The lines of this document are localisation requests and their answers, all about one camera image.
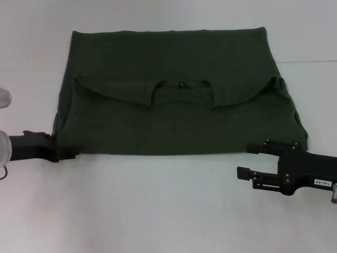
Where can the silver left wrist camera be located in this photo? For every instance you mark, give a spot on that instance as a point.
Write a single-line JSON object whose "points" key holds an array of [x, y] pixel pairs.
{"points": [[4, 98]]}

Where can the dark green FREE t-shirt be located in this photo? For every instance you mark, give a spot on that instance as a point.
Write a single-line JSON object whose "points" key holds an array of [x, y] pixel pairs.
{"points": [[171, 118]]}

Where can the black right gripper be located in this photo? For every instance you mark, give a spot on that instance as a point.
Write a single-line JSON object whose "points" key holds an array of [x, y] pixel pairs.
{"points": [[308, 171]]}

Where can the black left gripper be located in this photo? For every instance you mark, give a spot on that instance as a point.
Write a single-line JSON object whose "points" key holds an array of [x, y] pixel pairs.
{"points": [[29, 147]]}

